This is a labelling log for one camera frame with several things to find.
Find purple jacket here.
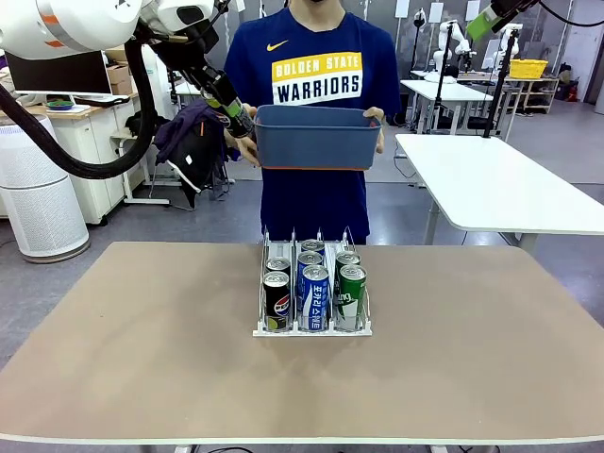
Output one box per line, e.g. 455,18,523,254
154,101,237,164

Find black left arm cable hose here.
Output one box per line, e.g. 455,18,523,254
0,35,159,180

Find person in blue shirt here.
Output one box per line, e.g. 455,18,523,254
224,0,402,246

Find black keyboard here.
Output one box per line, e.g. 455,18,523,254
74,94,131,108

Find white side table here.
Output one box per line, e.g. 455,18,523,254
394,133,604,254

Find white cylindrical air purifier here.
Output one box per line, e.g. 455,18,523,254
0,112,91,264

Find white background table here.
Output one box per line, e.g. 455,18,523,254
400,78,495,138

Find black hat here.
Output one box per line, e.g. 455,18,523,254
125,110,164,138

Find small white rolling table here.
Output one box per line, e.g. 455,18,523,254
110,126,171,207

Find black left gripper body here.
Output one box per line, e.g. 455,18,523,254
155,33,238,104

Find green Chilsung cider can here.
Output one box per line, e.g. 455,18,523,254
335,250,362,284
333,264,368,331

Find white desk wooden top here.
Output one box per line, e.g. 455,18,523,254
46,92,147,226

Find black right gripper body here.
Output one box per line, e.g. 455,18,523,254
490,0,539,33

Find person's left hand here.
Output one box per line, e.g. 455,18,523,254
362,106,387,155

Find black computer monitor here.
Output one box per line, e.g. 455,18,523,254
4,49,113,96

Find blue bin orange handles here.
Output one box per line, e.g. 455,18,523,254
253,104,383,171

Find black chair with backpack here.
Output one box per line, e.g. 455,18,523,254
164,120,235,209

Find person's right hand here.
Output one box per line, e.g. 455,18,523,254
224,126,263,167

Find wooden shelf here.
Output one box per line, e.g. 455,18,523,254
504,75,561,114

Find yellow plastic crate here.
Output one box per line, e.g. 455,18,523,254
509,59,549,79

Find clear acrylic can dispenser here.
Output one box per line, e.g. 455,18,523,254
252,225,374,339

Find black tripod stand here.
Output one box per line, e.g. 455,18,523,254
483,27,520,139
432,21,455,138

